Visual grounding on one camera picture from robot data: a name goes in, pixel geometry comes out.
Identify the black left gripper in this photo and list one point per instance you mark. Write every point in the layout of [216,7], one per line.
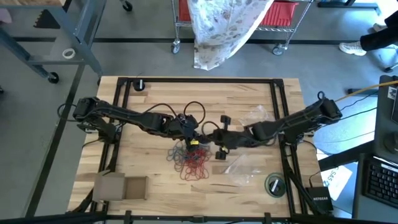
[183,127]

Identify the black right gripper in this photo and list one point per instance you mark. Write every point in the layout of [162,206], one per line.
[233,138]

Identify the red rubber bands heap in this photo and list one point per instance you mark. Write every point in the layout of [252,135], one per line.
[196,161]

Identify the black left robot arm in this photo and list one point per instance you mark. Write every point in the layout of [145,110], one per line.
[124,115]

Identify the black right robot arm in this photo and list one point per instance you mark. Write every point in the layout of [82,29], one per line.
[295,121]

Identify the black round puck white label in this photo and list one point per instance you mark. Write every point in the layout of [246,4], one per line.
[136,85]
[278,183]

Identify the open brown cardboard box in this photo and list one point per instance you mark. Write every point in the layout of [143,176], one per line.
[109,186]

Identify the white floral curtain cloth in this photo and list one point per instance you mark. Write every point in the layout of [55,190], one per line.
[217,31]

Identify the red plastic bin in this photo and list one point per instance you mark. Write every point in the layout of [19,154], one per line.
[280,14]
[184,11]

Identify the white printed paper sheet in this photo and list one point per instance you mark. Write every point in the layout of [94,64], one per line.
[337,183]

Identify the black metal beam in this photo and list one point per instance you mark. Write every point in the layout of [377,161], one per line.
[345,155]

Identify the black caster wheel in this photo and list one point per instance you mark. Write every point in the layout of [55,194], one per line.
[127,6]

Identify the black desk foot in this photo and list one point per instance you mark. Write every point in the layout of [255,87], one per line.
[362,92]

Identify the dark desk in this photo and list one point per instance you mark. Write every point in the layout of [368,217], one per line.
[359,193]

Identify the white tape roll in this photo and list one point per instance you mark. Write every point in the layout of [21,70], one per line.
[63,53]

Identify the grey metal workbench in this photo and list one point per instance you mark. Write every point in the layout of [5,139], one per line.
[81,29]

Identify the person's shoe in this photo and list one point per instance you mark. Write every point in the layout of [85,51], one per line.
[379,27]
[351,49]

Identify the black keyboard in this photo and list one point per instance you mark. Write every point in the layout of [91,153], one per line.
[382,183]

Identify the black desk base bar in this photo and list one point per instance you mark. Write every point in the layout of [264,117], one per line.
[348,5]

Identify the office chair base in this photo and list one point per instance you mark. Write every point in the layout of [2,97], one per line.
[391,68]

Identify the black serrated foam block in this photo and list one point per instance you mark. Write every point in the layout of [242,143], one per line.
[46,21]

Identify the person's leg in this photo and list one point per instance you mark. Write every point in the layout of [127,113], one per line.
[379,39]

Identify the black Netgear network switch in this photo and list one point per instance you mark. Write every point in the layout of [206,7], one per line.
[320,203]

